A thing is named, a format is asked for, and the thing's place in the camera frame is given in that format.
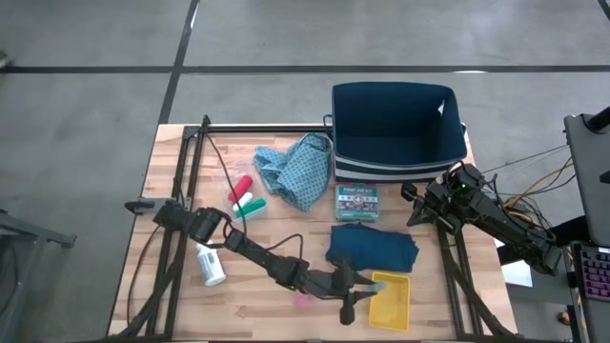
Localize black aluminium station frame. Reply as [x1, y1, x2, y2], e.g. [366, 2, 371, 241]
[109, 113, 520, 342]

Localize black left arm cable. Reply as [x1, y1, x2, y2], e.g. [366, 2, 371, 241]
[203, 131, 306, 261]

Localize yellow plastic tray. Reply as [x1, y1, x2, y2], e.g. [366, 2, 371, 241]
[368, 271, 412, 333]

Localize yellow wires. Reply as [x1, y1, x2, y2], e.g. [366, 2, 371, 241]
[490, 156, 578, 228]

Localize thin dark cable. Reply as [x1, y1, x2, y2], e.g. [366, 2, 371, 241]
[126, 223, 163, 330]

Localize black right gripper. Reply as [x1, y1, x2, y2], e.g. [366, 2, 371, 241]
[401, 178, 461, 229]

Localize white paper sheet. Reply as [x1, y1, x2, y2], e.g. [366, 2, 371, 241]
[499, 259, 534, 289]

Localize navy white striped fabric bin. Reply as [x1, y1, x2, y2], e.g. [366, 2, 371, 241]
[331, 81, 469, 185]

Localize backlit keyboard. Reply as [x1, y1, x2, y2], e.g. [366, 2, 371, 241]
[571, 242, 610, 302]

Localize clear plastic bin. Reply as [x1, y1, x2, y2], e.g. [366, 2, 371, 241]
[212, 159, 269, 224]

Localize dark blue cloth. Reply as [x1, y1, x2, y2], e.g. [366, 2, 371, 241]
[325, 222, 420, 274]

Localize black desk support bar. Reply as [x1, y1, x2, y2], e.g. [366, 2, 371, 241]
[547, 216, 590, 249]

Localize grey side desk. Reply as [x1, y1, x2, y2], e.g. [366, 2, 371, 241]
[563, 107, 610, 249]

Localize blue patterned gown cloth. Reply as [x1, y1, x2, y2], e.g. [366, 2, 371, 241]
[252, 132, 334, 213]

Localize grey metal table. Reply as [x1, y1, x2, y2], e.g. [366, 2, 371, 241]
[0, 209, 77, 343]

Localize white bandage roll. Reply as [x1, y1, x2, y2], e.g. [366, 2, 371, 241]
[232, 192, 254, 213]

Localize green bandage roll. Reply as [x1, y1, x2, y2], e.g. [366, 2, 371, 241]
[235, 197, 268, 221]

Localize white pill bottle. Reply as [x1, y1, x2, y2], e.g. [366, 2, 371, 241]
[195, 241, 228, 287]

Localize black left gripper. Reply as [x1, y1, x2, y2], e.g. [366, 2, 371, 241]
[285, 259, 384, 327]

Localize green first aid kit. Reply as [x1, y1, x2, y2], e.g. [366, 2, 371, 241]
[334, 183, 381, 224]

